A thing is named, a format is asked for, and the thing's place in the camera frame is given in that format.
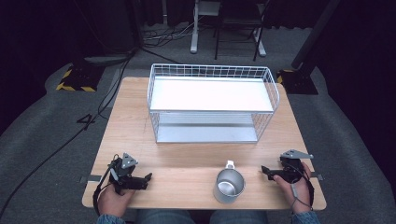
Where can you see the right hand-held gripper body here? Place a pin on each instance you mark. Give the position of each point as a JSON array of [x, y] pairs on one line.
[[291, 172]]

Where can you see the black metal chair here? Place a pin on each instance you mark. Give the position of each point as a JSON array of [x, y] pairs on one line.
[[239, 21]]

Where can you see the white desk leg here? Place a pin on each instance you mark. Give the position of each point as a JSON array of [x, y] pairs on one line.
[[261, 43], [195, 28]]

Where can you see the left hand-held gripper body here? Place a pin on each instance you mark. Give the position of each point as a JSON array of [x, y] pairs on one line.
[[124, 177]]

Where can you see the person's right hand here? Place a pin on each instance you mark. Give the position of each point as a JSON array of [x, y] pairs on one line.
[[300, 194]]

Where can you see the grey tape strip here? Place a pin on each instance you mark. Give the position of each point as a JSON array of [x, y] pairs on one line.
[[317, 175], [91, 178]]

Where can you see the black yellow striped stand base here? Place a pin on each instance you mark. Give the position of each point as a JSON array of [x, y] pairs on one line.
[[297, 82], [79, 79]]

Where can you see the person's left hand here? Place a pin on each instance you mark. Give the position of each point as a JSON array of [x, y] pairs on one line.
[[112, 202]]

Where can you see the black stand pole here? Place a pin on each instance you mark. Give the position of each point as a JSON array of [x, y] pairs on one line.
[[314, 31]]

